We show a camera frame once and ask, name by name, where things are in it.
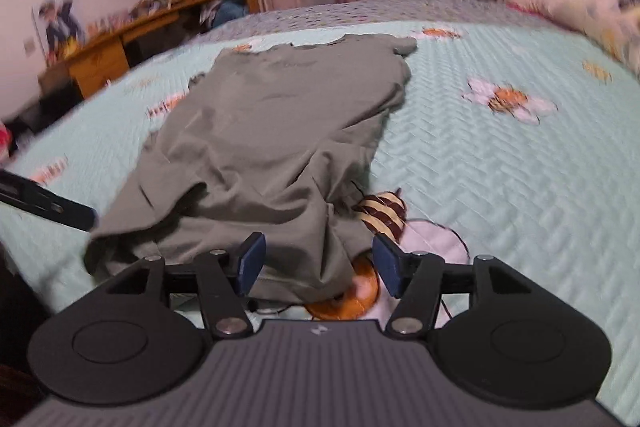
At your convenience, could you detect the pink floral duvet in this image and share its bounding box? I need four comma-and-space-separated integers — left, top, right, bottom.
505, 0, 640, 75

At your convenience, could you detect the bee-print quilted bedspread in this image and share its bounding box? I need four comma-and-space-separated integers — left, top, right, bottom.
0, 0, 640, 423

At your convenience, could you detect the grey t-shirt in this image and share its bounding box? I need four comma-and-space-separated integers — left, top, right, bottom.
82, 33, 418, 305

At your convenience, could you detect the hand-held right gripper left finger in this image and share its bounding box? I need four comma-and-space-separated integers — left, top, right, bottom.
97, 231, 267, 341

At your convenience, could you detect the blue clothes pile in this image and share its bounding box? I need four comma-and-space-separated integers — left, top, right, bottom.
200, 0, 251, 28

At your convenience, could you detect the black chair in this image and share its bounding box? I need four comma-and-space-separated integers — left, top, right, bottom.
0, 82, 83, 148

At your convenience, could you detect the wall poster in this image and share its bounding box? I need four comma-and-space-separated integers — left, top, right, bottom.
31, 0, 86, 65

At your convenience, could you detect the wooden desk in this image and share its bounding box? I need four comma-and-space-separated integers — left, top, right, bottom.
37, 0, 251, 100

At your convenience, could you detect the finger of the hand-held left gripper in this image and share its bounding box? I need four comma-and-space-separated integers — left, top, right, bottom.
0, 169, 98, 232

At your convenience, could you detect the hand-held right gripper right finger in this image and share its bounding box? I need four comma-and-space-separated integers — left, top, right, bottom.
372, 233, 538, 340

